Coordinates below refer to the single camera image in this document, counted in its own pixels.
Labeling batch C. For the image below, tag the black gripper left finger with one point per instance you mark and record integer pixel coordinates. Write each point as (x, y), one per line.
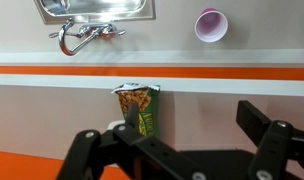
(92, 150)

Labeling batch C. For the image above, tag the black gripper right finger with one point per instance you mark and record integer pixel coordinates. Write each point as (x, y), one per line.
(273, 143)

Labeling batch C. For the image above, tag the green granola bar snack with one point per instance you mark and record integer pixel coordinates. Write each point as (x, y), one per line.
(148, 103)

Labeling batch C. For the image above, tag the purple plastic cup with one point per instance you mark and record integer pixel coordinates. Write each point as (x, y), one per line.
(211, 26)

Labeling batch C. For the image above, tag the stainless steel sink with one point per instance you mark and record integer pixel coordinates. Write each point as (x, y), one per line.
(95, 10)

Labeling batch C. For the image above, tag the long white wall shelf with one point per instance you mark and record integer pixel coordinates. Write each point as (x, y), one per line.
(42, 113)

